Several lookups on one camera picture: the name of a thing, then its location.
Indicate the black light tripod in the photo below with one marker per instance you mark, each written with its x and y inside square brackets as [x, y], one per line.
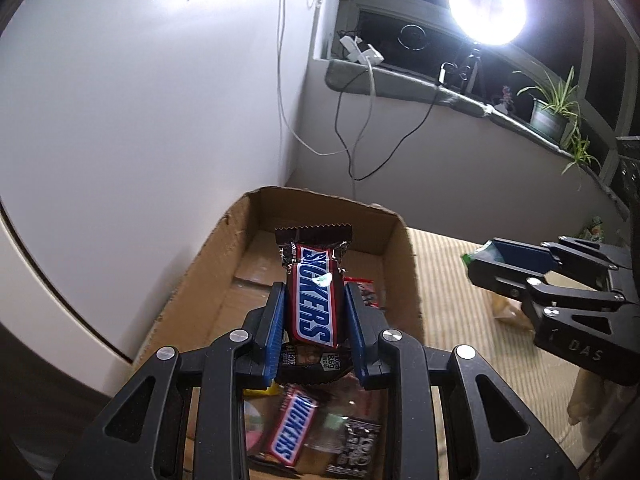
[472, 67]

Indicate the small purple flower plant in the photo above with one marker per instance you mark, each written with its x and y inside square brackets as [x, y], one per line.
[506, 97]

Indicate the brown chocolate bar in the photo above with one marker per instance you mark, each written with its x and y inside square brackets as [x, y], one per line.
[312, 300]
[292, 427]

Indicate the grey window sill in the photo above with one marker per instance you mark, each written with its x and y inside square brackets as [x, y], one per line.
[380, 77]

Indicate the cardboard box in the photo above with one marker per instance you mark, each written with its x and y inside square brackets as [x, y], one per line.
[320, 215]

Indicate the green printed snack packet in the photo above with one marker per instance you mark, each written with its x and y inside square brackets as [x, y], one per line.
[595, 227]

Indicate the small white gadget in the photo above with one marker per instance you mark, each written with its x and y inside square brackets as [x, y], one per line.
[445, 74]

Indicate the clear packet with green snack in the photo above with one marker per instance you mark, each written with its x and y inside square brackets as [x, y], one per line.
[466, 258]

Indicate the white window frame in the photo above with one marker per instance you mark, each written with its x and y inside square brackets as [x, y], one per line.
[380, 2]

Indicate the potted spider plant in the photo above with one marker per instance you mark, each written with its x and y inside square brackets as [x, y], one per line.
[547, 122]

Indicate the bread packet with pink label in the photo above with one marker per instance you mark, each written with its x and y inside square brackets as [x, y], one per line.
[510, 312]

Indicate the red snack packet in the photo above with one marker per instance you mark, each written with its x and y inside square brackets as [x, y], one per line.
[367, 295]

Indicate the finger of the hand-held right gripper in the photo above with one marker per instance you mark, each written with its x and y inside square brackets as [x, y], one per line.
[525, 259]
[495, 277]

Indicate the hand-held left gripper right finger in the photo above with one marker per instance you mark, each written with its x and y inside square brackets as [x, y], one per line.
[357, 340]

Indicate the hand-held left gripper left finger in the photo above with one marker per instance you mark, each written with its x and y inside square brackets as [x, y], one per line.
[272, 340]

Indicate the yellow candy packet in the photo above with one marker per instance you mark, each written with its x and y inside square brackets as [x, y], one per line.
[260, 389]

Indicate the black snack packet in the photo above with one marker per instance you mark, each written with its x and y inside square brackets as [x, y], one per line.
[355, 445]

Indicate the white power adapter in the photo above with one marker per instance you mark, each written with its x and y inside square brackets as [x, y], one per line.
[362, 52]

